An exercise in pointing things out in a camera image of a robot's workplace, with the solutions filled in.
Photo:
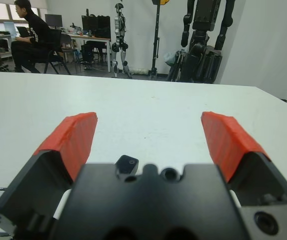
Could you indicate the white desk with monitors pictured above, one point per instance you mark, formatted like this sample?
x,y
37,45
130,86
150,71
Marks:
x,y
109,55

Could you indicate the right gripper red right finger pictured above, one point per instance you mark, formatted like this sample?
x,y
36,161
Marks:
x,y
223,140

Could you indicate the black bag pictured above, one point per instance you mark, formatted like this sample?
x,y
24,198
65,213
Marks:
x,y
102,33

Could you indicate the person in black sweater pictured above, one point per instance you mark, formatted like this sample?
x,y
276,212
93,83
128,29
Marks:
x,y
37,32

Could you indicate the black desk monitor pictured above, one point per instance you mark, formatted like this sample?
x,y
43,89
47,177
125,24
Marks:
x,y
104,22

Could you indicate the black folded tripod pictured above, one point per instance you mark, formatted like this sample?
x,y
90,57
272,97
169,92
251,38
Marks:
x,y
179,65

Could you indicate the white foam roll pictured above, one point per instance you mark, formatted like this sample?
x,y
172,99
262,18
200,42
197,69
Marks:
x,y
139,70

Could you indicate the black laptop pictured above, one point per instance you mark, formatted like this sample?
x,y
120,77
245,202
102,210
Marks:
x,y
23,31

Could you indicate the white humanoid robot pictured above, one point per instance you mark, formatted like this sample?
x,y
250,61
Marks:
x,y
118,27

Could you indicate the black hoist stand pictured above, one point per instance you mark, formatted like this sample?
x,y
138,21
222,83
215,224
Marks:
x,y
156,37

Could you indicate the large black humanoid robot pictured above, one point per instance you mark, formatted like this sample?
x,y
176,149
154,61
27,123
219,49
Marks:
x,y
203,15

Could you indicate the grey mesh chair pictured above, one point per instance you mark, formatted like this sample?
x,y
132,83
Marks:
x,y
66,41

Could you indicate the small dark monitor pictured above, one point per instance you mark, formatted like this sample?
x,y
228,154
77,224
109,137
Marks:
x,y
53,19

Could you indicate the black office chair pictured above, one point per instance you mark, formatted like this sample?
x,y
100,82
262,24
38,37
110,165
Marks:
x,y
56,40

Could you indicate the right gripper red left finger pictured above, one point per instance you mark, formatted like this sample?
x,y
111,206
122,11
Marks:
x,y
68,140

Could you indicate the pale plastic bag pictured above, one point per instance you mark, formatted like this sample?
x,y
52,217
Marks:
x,y
169,58

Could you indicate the black monitor on arm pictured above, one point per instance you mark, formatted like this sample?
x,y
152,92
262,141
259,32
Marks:
x,y
89,22

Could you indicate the light blue screen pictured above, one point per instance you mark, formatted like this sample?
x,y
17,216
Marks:
x,y
9,27

